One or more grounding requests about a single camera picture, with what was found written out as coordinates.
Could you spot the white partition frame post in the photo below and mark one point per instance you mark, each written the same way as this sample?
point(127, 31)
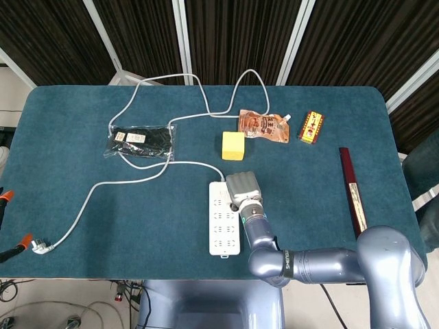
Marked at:
point(106, 34)
point(411, 84)
point(181, 34)
point(17, 70)
point(297, 34)

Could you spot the red yellow small box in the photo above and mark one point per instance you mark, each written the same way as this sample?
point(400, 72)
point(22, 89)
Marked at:
point(311, 127)

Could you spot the teal table cloth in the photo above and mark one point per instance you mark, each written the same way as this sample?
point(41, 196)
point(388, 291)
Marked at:
point(308, 178)

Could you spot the red button device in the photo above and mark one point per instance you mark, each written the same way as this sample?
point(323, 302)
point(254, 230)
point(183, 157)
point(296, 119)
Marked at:
point(119, 295)

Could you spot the yellow sponge cube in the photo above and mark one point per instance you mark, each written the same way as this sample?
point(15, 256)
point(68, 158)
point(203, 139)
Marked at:
point(233, 145)

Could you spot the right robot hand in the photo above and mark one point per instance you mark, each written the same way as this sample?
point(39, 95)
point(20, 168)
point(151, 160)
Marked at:
point(243, 188)

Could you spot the black items in clear bag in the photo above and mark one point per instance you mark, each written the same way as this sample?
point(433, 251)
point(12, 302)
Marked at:
point(144, 140)

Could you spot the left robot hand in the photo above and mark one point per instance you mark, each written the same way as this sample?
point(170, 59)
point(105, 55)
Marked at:
point(25, 241)

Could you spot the orange spout pouch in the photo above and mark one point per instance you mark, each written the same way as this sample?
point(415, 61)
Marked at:
point(264, 127)

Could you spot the white power strip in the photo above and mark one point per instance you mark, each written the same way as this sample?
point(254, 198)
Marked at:
point(219, 233)

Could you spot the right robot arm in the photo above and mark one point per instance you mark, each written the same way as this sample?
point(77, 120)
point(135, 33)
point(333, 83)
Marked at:
point(260, 233)

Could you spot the dark red long box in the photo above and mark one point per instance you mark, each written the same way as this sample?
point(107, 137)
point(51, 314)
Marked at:
point(351, 185)

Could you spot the blue-grey robot torso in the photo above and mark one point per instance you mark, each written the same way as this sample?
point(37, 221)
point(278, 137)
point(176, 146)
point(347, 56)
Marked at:
point(209, 308)

